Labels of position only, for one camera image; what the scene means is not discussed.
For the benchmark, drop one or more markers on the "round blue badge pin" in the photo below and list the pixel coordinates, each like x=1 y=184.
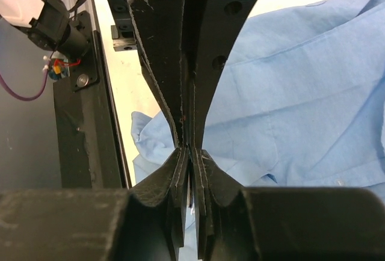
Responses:
x=190 y=190

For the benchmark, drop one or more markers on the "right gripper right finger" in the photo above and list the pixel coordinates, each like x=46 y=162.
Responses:
x=235 y=222

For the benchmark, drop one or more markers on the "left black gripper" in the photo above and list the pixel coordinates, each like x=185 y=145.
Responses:
x=120 y=11

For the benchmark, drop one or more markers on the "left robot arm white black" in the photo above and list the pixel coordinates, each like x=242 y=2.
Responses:
x=52 y=26

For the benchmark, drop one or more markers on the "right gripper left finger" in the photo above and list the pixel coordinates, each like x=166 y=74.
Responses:
x=143 y=223

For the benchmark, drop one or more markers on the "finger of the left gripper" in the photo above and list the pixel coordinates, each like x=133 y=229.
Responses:
x=210 y=28

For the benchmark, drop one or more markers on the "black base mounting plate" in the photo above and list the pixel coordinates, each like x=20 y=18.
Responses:
x=90 y=144

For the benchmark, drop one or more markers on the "blue button-up shirt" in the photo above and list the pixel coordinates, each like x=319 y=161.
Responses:
x=301 y=99

